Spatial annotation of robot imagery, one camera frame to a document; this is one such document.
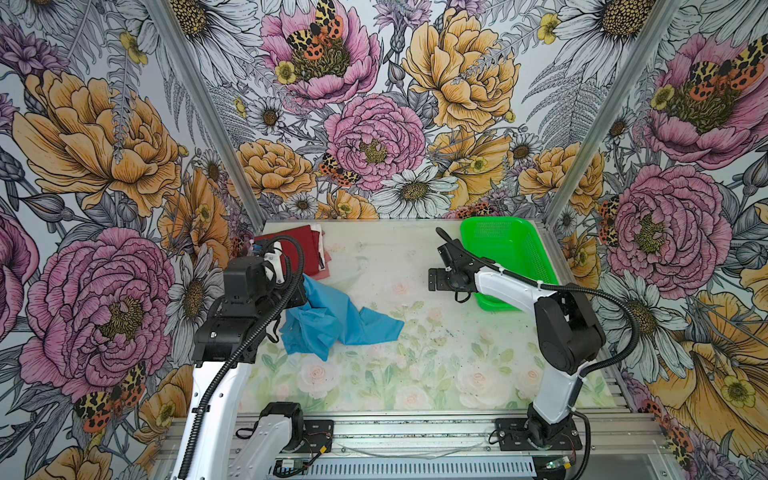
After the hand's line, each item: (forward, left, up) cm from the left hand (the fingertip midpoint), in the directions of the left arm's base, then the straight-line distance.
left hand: (303, 289), depth 69 cm
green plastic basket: (+36, -68, -28) cm, 82 cm away
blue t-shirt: (-2, -4, -11) cm, 12 cm away
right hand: (+14, -38, -22) cm, 46 cm away
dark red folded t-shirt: (+35, +9, -23) cm, 43 cm away
